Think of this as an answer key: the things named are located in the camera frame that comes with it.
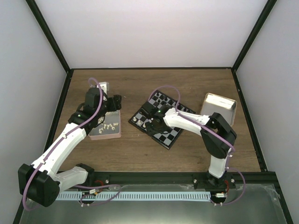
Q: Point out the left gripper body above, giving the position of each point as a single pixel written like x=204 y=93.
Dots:
x=115 y=105

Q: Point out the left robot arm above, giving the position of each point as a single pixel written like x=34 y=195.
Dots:
x=41 y=182

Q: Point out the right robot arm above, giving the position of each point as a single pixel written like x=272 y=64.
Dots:
x=217 y=134

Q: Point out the black chess pieces row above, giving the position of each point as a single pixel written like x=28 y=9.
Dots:
x=162 y=99

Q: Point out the black and white chessboard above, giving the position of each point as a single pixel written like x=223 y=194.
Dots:
x=161 y=133

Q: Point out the pink tin box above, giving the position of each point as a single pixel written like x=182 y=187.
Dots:
x=109 y=127

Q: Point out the gold tin box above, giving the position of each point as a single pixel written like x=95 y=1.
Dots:
x=222 y=105

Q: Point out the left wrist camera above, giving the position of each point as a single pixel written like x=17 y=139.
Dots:
x=104 y=86

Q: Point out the black aluminium mounting rail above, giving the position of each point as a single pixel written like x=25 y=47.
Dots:
x=200 y=180

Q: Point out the light blue slotted cable duct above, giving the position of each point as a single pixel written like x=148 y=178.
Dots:
x=137 y=196

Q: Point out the black enclosure frame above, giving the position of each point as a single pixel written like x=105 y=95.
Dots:
x=263 y=176

